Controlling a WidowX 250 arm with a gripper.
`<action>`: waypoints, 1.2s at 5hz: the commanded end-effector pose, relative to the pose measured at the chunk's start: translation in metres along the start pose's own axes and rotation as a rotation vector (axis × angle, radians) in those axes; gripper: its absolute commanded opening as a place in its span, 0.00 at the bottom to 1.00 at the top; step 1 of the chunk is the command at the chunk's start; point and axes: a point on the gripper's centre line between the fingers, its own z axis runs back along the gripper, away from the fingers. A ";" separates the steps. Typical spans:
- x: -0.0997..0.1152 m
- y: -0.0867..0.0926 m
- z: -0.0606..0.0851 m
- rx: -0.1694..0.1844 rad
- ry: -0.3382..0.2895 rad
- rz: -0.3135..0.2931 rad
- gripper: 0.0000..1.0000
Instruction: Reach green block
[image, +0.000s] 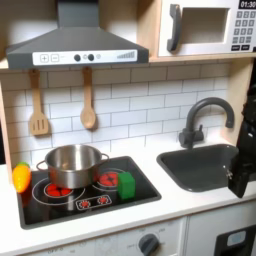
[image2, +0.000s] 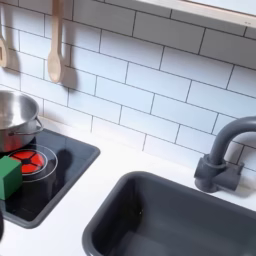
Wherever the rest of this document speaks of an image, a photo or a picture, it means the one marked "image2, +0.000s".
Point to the green wooden block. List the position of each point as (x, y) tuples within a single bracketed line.
[(9, 178)]

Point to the black stove top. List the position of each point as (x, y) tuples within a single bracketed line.
[(63, 173)]

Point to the grey tap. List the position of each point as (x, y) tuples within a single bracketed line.
[(216, 160)]

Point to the wooden spoon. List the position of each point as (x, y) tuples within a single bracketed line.
[(55, 60)]

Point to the grey sink basin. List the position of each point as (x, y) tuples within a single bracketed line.
[(173, 220)]

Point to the steel pot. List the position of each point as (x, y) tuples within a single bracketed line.
[(15, 115)]

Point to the wooden spatula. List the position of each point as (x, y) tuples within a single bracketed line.
[(2, 50)]

